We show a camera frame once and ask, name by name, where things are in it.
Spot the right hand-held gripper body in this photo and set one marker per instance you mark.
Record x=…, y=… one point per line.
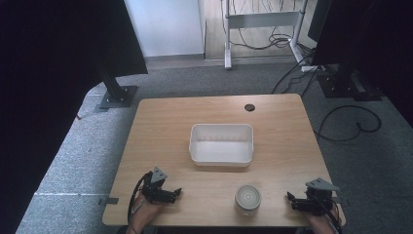
x=314, y=198

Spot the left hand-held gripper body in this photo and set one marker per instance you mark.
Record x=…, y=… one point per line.
x=156, y=188

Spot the white lidded jar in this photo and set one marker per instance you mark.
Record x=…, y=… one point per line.
x=247, y=199

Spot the white plastic bin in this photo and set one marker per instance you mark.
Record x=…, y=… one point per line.
x=221, y=145

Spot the person's right hand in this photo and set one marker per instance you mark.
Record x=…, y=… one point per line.
x=319, y=218

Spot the person's left hand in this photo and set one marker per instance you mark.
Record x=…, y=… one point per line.
x=144, y=213

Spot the black metal stand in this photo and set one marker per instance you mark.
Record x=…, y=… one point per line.
x=113, y=87

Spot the black stand base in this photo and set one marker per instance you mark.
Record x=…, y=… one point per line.
x=349, y=86

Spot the white power strip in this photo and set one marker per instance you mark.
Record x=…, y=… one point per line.
x=310, y=68

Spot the black curtain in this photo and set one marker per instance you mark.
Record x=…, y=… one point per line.
x=48, y=65

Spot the dark monitor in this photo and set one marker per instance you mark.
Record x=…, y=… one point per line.
x=319, y=19

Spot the grey table bracket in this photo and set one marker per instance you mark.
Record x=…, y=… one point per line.
x=107, y=201

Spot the white metal desk frame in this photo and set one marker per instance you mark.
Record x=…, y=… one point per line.
x=263, y=22

